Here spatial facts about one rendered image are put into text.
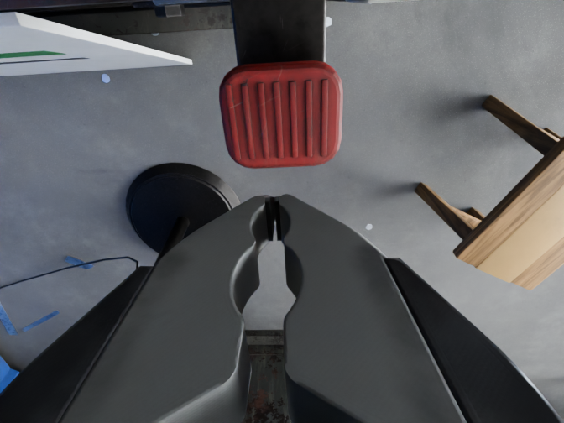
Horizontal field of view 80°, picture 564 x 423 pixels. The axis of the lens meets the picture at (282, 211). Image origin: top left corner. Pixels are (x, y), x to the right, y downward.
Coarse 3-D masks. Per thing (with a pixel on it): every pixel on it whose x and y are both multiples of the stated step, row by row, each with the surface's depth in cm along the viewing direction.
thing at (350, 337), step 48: (288, 240) 9; (336, 240) 9; (336, 288) 7; (384, 288) 7; (288, 336) 6; (336, 336) 6; (384, 336) 6; (288, 384) 6; (336, 384) 6; (384, 384) 6; (432, 384) 6
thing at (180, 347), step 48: (192, 240) 9; (240, 240) 9; (144, 288) 8; (192, 288) 8; (240, 288) 9; (144, 336) 7; (192, 336) 7; (240, 336) 6; (96, 384) 6; (144, 384) 6; (192, 384) 6; (240, 384) 6
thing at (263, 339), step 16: (256, 336) 142; (272, 336) 142; (256, 352) 142; (272, 352) 142; (256, 368) 136; (272, 368) 136; (256, 384) 131; (272, 384) 131; (256, 400) 126; (272, 400) 125; (256, 416) 121; (272, 416) 121; (288, 416) 120
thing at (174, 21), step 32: (0, 0) 28; (32, 0) 28; (64, 0) 28; (96, 0) 28; (128, 0) 28; (160, 0) 26; (192, 0) 26; (224, 0) 26; (96, 32) 82; (128, 32) 82; (160, 32) 82
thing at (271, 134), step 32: (256, 64) 19; (288, 64) 18; (320, 64) 18; (224, 96) 19; (256, 96) 19; (288, 96) 19; (320, 96) 19; (224, 128) 20; (256, 128) 20; (288, 128) 20; (320, 128) 20; (256, 160) 21; (288, 160) 21; (320, 160) 21
